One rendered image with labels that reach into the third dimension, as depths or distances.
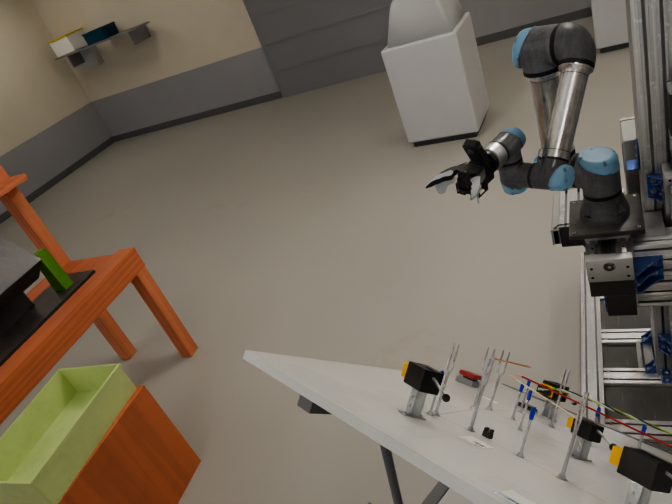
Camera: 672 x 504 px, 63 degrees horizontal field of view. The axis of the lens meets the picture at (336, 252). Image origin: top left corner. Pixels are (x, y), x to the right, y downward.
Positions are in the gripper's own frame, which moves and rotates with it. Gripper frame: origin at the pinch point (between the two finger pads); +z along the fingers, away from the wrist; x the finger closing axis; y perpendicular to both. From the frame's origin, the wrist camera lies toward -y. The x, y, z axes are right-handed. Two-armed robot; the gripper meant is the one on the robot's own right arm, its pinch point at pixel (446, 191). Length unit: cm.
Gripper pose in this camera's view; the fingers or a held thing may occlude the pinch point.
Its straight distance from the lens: 152.0
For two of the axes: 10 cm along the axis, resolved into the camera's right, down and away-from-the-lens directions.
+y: 2.5, 7.7, 5.9
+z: -6.8, 5.8, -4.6
